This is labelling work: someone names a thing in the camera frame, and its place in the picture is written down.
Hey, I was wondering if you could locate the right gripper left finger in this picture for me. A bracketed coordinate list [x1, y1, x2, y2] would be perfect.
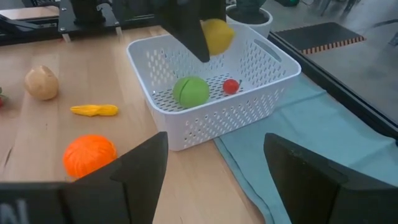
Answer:
[62, 131, 169, 224]

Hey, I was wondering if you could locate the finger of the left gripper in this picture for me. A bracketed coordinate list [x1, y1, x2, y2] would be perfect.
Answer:
[198, 0, 227, 24]
[155, 0, 211, 63]

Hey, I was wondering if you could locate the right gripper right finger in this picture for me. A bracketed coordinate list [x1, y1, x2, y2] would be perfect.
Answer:
[263, 133, 398, 224]

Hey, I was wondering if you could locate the yellow toy lemon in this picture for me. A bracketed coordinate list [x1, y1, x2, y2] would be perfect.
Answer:
[200, 18, 236, 57]

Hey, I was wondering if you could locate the red toy cherry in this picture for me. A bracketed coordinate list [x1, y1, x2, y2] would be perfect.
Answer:
[222, 78, 243, 95]

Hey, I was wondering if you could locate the beige toy potato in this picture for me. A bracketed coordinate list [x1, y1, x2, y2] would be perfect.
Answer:
[24, 64, 60, 101]

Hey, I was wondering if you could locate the artificial plant in white pot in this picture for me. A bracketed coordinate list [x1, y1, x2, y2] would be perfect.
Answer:
[225, 0, 274, 38]

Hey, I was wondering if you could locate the ridged orange toy tangerine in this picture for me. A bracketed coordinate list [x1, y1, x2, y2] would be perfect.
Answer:
[62, 134, 118, 179]

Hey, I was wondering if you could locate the teal cloth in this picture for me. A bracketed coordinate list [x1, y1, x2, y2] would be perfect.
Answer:
[214, 73, 398, 224]

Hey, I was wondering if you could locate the black mat with striped edges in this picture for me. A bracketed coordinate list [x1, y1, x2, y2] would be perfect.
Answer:
[275, 21, 366, 55]

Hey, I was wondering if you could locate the white perforated plastic basket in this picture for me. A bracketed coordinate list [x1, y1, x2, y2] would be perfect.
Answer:
[126, 21, 302, 152]

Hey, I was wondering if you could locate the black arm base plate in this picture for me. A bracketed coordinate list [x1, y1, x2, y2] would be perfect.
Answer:
[58, 0, 122, 43]

